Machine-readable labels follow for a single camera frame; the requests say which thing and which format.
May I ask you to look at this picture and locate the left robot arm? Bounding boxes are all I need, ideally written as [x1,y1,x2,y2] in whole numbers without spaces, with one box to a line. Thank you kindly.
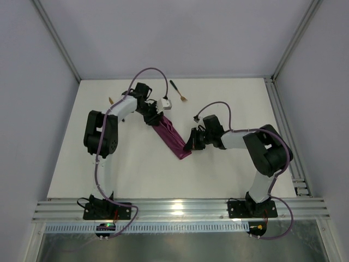
[83,83,163,221]

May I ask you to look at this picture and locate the purple cloth napkin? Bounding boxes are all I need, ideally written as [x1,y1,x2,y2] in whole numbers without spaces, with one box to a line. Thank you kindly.
[153,116,191,160]

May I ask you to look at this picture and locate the right side aluminium rail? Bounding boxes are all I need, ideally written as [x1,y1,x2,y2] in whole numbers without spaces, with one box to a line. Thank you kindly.
[264,78,313,198]

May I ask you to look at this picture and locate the left corner frame post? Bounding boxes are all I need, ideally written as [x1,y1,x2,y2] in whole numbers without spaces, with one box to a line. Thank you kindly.
[30,0,82,83]

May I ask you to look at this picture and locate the black controller board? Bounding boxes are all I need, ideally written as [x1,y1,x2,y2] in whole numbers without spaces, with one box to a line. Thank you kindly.
[95,223,116,238]
[247,222,267,237]

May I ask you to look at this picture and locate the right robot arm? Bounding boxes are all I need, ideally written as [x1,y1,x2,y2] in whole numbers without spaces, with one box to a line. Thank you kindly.
[183,115,293,218]

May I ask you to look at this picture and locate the right black controller board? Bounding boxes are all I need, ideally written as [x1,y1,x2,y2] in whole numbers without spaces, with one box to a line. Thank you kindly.
[247,222,267,237]

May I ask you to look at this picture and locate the gold fork black handle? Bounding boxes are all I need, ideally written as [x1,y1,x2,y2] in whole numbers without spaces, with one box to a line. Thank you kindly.
[170,80,188,102]

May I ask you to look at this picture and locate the slotted cable duct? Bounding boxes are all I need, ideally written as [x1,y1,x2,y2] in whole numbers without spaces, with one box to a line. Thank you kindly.
[44,221,249,234]

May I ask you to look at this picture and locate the right corner frame post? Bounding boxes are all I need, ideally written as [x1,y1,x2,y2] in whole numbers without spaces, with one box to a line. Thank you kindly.
[271,0,323,82]

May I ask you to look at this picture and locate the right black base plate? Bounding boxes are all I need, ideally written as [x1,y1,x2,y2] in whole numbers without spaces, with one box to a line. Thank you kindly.
[227,198,278,218]

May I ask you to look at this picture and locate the aluminium rail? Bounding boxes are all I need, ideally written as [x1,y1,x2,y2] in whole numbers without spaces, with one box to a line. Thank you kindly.
[32,197,330,222]
[264,78,313,198]

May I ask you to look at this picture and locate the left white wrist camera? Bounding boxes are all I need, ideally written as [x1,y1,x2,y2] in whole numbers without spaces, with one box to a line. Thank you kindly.
[156,98,172,113]

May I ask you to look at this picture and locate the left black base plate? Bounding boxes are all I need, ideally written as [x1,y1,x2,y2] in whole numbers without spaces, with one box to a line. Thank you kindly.
[83,202,131,221]

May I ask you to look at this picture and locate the left black controller board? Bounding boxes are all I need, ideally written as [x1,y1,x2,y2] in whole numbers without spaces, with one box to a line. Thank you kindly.
[95,223,116,238]

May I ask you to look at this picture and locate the front aluminium rail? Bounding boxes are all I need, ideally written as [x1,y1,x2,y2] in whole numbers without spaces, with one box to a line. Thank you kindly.
[32,197,330,222]

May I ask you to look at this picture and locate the corner frame post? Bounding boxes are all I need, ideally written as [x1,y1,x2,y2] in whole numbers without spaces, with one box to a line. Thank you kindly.
[271,0,323,82]
[30,0,82,83]

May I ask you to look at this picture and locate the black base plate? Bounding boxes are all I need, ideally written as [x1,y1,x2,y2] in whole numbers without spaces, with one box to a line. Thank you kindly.
[83,202,131,221]
[227,198,278,218]

